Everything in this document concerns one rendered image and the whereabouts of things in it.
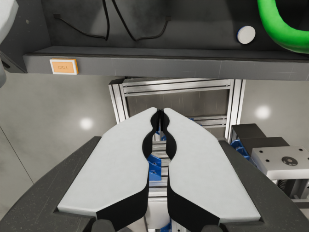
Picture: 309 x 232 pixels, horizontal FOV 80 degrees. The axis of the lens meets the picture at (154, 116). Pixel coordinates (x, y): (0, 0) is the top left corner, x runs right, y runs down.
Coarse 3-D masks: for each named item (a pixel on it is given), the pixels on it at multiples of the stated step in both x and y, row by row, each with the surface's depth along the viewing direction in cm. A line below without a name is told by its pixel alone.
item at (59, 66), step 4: (52, 64) 38; (56, 64) 38; (60, 64) 38; (64, 64) 38; (68, 64) 38; (72, 64) 38; (76, 64) 39; (56, 68) 38; (60, 68) 38; (64, 68) 38; (68, 68) 38; (72, 68) 38; (76, 68) 39; (64, 72) 39; (68, 72) 39; (72, 72) 39
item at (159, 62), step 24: (48, 48) 46; (72, 48) 46; (96, 48) 47; (120, 48) 47; (144, 48) 48; (48, 72) 40; (96, 72) 40; (120, 72) 40; (144, 72) 39; (168, 72) 39; (192, 72) 39; (216, 72) 39; (240, 72) 39; (264, 72) 38; (288, 72) 38
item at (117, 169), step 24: (144, 120) 10; (120, 144) 9; (144, 144) 9; (96, 168) 7; (120, 168) 7; (144, 168) 7; (72, 192) 6; (96, 192) 6; (120, 192) 6; (144, 192) 7; (96, 216) 6; (120, 216) 6
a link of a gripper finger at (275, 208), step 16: (224, 144) 9; (240, 160) 8; (240, 176) 7; (256, 176) 7; (256, 192) 6; (272, 192) 6; (256, 208) 6; (272, 208) 6; (288, 208) 6; (224, 224) 5; (240, 224) 5; (256, 224) 5; (272, 224) 5; (288, 224) 5; (304, 224) 5
